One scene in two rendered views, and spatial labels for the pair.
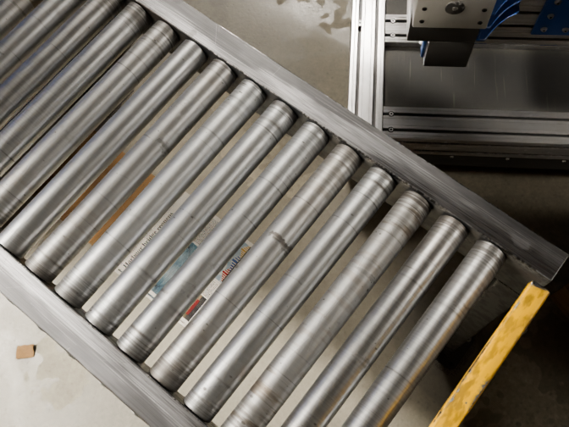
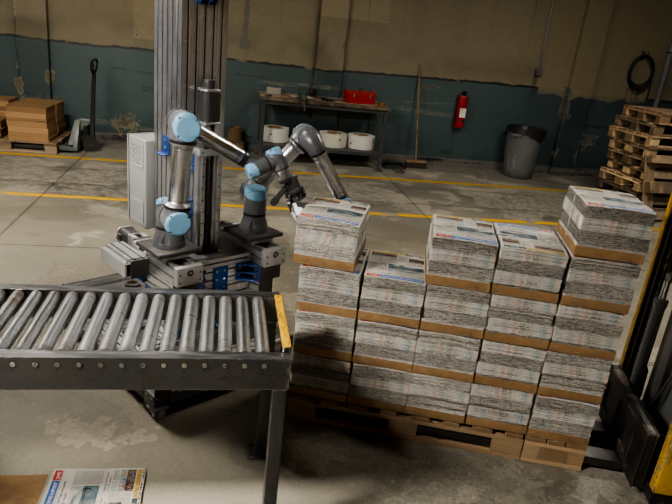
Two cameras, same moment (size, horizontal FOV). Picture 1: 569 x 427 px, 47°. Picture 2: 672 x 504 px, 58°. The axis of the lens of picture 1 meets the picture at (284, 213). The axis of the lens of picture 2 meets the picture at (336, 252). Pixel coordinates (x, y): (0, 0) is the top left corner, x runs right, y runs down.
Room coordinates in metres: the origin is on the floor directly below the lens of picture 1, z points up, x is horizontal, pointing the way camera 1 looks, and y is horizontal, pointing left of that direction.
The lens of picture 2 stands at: (-1.16, 1.52, 1.86)
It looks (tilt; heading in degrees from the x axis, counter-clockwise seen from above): 20 degrees down; 300
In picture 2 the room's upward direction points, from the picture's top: 6 degrees clockwise
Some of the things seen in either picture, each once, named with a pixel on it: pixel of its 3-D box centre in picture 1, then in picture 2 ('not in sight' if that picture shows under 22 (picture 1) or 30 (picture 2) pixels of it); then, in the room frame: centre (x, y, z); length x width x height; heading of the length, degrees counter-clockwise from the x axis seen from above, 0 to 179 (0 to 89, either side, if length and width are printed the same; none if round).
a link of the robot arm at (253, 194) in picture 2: not in sight; (255, 198); (0.75, -0.89, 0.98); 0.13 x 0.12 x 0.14; 139
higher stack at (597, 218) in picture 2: not in sight; (573, 329); (-0.85, -1.34, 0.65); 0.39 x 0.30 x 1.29; 114
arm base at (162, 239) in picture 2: not in sight; (168, 234); (0.87, -0.41, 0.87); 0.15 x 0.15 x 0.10
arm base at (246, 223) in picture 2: not in sight; (254, 220); (0.75, -0.89, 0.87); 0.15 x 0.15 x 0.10
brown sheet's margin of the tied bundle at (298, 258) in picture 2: not in sight; (326, 256); (0.20, -0.75, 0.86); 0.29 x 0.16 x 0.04; 22
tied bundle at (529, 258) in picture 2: not in sight; (523, 260); (-0.58, -1.22, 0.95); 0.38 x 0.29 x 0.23; 113
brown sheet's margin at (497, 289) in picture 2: not in sight; (519, 278); (-0.58, -1.22, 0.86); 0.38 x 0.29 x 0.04; 113
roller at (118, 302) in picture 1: (196, 213); (153, 325); (0.37, 0.13, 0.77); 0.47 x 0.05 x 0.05; 132
